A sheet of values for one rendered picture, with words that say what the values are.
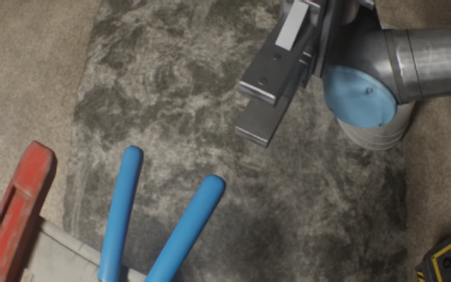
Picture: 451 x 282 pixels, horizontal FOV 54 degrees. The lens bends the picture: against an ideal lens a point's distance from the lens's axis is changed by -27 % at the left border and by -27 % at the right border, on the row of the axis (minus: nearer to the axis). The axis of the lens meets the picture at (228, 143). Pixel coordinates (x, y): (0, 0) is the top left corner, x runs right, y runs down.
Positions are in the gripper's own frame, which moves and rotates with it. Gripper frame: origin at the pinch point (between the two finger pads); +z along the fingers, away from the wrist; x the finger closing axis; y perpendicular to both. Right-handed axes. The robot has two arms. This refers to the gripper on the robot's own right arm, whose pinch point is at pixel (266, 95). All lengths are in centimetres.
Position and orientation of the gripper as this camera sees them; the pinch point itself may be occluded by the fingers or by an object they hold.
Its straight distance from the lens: 40.8
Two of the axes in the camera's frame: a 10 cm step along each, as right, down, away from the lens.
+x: -0.3, 4.6, 8.9
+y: 8.9, 4.2, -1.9
